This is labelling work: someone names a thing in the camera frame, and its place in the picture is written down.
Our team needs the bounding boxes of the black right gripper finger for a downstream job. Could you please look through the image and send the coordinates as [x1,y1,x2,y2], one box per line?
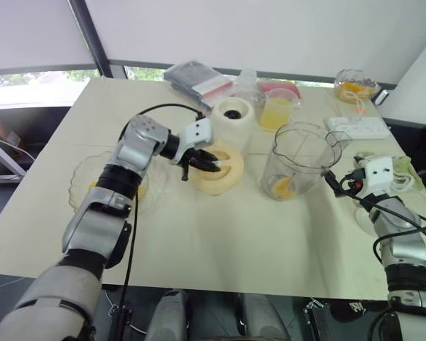
[324,170,344,198]

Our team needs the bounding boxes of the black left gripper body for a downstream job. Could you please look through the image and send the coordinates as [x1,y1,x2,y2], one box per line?
[179,147,209,182]

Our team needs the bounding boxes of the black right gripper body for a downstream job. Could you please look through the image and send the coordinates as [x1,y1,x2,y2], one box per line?
[335,168,368,200]

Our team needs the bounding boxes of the cream blender lid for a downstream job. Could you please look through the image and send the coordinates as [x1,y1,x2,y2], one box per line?
[191,139,245,196]

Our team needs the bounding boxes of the clear blender jar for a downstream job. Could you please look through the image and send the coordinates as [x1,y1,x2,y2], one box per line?
[261,121,352,202]

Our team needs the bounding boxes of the cream blender base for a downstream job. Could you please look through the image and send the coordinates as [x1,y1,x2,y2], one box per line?
[212,98,256,152]

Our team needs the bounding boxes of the orange segment in jar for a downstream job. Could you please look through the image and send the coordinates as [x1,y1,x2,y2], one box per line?
[271,176,295,200]

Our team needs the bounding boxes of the white power strip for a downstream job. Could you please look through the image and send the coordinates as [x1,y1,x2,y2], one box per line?
[327,116,391,140]

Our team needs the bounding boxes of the light green cloth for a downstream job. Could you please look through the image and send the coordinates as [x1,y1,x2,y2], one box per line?
[354,152,422,195]

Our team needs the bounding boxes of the shallow clear glass bowl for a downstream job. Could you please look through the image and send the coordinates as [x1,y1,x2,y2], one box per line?
[354,184,426,237]

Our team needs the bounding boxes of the clear cup of orange juice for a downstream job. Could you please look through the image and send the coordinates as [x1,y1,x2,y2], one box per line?
[258,88,303,132]

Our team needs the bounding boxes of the grey zip bag packet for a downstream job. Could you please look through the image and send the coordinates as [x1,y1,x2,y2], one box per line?
[163,60,234,111]

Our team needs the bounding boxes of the clear plastic bottle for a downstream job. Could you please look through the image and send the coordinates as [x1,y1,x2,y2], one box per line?
[233,69,267,107]

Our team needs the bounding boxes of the small glass bowl with oranges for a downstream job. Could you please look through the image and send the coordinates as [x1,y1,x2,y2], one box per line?
[334,69,380,104]

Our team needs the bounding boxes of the pink flat packet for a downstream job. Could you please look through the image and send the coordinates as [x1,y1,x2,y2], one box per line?
[257,80,302,101]

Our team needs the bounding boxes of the large clear glass bowl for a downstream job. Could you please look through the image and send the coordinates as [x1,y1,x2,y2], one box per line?
[67,151,164,214]

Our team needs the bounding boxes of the silver metal clamp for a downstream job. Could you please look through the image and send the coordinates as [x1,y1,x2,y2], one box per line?
[303,298,324,313]

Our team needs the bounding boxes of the black cap with print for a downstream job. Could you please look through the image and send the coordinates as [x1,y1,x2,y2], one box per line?
[332,298,369,324]

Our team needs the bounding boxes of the grey rounded shape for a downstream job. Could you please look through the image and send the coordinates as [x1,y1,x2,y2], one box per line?
[239,293,290,341]
[145,289,192,341]

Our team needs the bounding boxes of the black stand pole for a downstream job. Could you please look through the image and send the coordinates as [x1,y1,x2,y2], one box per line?
[108,301,134,341]

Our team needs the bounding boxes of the white metal stand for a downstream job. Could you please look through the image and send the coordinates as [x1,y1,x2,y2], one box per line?
[0,133,35,182]

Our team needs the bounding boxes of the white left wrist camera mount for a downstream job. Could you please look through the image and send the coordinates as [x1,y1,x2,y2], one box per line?
[170,119,214,166]

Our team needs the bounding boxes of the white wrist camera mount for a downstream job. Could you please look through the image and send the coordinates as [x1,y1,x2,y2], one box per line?
[170,119,214,166]
[354,155,400,196]

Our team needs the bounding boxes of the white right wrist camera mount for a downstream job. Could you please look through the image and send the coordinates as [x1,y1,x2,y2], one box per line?
[354,155,400,196]

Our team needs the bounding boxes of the white cord with orange tag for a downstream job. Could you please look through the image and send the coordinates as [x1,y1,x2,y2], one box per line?
[344,90,367,120]

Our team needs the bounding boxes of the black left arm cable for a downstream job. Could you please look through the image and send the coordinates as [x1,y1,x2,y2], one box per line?
[120,103,207,310]

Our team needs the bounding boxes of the dark window frame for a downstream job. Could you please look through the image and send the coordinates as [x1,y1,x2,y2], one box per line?
[0,0,398,90]

